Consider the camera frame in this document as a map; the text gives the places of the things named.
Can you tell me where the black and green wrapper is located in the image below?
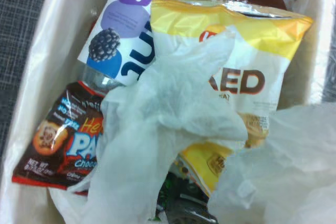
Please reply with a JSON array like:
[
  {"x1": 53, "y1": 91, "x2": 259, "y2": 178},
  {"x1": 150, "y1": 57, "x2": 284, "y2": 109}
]
[{"x1": 154, "y1": 170, "x2": 219, "y2": 224}]

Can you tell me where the yellow white baked chips bag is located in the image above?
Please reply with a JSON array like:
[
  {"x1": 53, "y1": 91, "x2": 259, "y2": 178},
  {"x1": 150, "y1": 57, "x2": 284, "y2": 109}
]
[{"x1": 151, "y1": 0, "x2": 314, "y2": 149}]

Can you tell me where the white tissue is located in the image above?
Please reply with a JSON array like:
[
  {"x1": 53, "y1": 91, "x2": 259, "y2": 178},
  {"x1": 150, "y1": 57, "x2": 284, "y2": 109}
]
[{"x1": 86, "y1": 28, "x2": 249, "y2": 224}]

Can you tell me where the small yellow snack packet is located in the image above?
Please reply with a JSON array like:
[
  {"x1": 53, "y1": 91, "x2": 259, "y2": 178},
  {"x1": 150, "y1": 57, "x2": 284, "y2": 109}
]
[{"x1": 177, "y1": 141, "x2": 236, "y2": 198}]

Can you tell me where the brown Hello Panda snack packet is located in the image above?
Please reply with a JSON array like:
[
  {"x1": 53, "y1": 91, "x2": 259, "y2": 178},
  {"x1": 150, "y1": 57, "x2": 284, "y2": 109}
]
[{"x1": 12, "y1": 81, "x2": 106, "y2": 196}]

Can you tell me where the grey trash bin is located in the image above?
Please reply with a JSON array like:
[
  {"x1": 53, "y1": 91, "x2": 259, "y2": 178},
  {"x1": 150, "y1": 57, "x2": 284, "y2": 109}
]
[{"x1": 0, "y1": 0, "x2": 336, "y2": 224}]

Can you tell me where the plastic bottle with blackberry label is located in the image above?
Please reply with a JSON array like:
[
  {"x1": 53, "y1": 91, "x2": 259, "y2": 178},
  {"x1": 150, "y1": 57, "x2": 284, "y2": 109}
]
[{"x1": 77, "y1": 0, "x2": 191, "y2": 95}]

